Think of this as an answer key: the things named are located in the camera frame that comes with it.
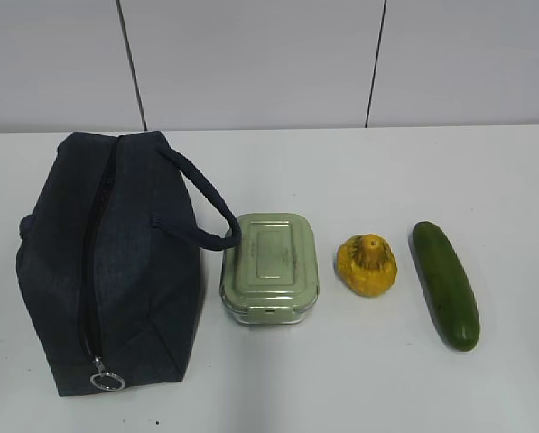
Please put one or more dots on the green cucumber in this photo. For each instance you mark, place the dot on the green cucumber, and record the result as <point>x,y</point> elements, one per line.
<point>446,287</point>

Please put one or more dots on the green lid glass food container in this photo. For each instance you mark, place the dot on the green lid glass food container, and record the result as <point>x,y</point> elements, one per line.
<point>272,277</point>

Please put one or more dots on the yellow toy squash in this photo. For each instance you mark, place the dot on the yellow toy squash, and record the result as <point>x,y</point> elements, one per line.
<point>366,264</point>

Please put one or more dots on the dark blue lunch bag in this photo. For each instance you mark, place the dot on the dark blue lunch bag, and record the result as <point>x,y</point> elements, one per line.
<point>109,264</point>

